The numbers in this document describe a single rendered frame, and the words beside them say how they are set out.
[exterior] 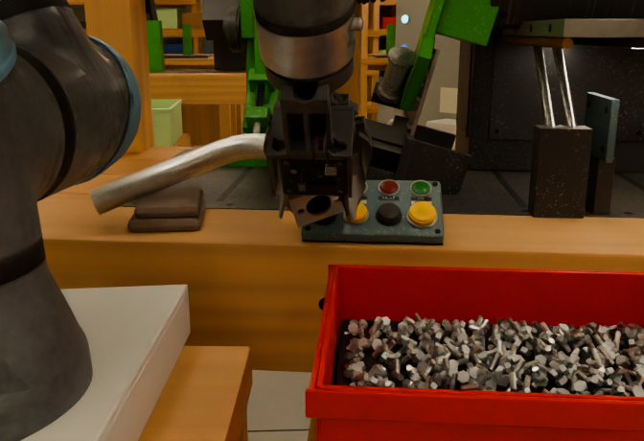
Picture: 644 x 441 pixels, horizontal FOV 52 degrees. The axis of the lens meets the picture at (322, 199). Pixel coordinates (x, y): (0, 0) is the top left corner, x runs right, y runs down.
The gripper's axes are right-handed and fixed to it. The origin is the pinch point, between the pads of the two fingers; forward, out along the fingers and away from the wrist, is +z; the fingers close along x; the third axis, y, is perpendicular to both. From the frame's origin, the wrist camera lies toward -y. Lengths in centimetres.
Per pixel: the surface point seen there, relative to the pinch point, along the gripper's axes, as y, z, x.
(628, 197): -15.9, 16.9, 39.5
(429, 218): 0.9, 1.5, 11.2
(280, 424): -30, 137, -21
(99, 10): -61, 17, -47
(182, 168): -5.9, 1.9, -16.5
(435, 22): -28.5, -2.1, 12.8
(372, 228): 1.7, 2.6, 5.3
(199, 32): -573, 382, -195
